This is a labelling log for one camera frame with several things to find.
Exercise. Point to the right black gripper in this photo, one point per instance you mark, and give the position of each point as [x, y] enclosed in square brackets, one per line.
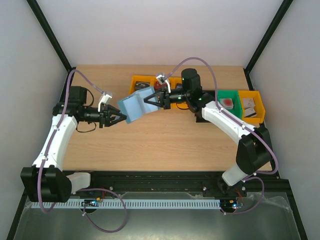
[165, 98]

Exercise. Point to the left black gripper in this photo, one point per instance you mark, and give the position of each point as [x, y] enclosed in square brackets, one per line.
[105, 115]

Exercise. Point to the teal leather card holder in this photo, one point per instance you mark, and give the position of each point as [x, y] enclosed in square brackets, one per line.
[134, 107]

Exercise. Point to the white pink credit card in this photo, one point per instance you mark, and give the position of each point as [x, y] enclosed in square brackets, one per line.
[249, 112]

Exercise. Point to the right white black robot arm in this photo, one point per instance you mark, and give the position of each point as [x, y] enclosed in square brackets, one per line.
[254, 148]

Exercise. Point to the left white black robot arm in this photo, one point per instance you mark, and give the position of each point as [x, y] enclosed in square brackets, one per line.
[45, 181]

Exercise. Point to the black card stack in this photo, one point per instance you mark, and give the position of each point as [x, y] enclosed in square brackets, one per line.
[141, 85]

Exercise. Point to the red white card stack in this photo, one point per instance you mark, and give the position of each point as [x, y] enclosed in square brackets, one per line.
[227, 103]

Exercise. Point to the white pink card stack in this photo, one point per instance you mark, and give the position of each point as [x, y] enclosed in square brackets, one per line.
[248, 102]

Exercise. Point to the orange bin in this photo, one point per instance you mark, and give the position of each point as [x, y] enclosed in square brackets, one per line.
[155, 80]
[142, 78]
[176, 82]
[259, 107]

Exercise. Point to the black bin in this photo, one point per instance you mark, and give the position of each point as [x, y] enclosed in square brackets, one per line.
[207, 96]

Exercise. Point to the green bin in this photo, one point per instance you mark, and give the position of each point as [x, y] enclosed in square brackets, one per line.
[234, 95]

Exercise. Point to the far right orange bin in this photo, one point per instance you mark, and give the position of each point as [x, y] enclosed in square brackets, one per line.
[259, 107]

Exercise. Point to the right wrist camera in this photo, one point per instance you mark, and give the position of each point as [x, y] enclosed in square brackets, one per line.
[164, 80]

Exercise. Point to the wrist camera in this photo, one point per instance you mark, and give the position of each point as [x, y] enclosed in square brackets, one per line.
[104, 99]
[164, 80]

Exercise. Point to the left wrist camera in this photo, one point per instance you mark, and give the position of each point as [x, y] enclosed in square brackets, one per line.
[104, 99]

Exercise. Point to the light blue cable duct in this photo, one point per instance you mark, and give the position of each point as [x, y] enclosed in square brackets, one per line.
[134, 204]

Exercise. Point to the left black frame post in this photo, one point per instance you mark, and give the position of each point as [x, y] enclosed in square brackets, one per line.
[42, 20]

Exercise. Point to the black frame post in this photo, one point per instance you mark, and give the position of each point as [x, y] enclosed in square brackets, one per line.
[42, 20]
[279, 15]

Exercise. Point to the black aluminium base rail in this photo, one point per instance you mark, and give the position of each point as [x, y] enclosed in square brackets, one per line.
[208, 183]

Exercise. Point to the right black frame post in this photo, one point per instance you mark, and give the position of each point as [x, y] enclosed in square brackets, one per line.
[279, 15]

